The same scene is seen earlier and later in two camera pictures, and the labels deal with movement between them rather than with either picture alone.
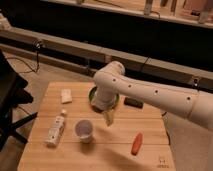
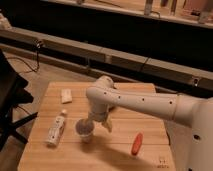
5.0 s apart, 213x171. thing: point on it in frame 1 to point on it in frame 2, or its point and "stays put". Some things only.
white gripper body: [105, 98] to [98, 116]
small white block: [66, 95] stays put
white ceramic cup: [84, 129] stays put
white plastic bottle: [56, 130] stays put
